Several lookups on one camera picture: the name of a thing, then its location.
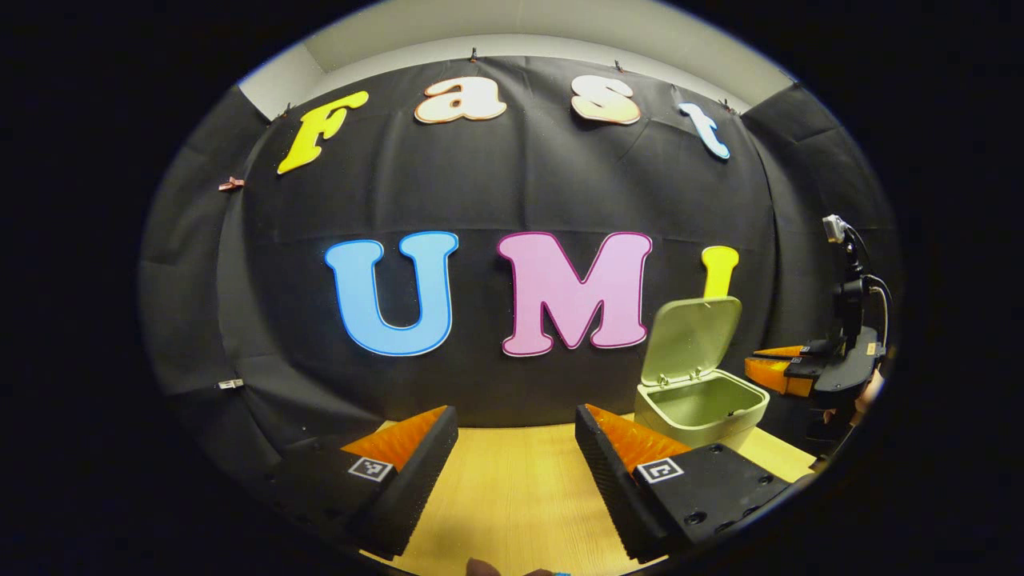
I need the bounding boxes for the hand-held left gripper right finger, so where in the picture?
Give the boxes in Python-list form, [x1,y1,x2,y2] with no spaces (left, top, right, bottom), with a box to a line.
[574,404,809,565]

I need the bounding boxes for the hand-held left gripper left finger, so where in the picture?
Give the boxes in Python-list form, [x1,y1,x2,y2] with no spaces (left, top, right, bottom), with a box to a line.
[268,405,459,561]

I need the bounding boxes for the pale green desktop garbage bin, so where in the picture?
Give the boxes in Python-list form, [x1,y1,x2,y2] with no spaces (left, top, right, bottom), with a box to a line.
[634,297,770,450]

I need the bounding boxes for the wooden desktop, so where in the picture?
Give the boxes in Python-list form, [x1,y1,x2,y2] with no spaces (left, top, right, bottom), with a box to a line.
[360,412,817,576]

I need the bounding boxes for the black backdrop cloth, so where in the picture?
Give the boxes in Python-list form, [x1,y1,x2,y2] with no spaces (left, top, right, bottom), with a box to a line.
[140,54,901,481]

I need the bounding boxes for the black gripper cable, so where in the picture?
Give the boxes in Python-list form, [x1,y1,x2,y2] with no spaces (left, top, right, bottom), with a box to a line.
[844,226,894,346]

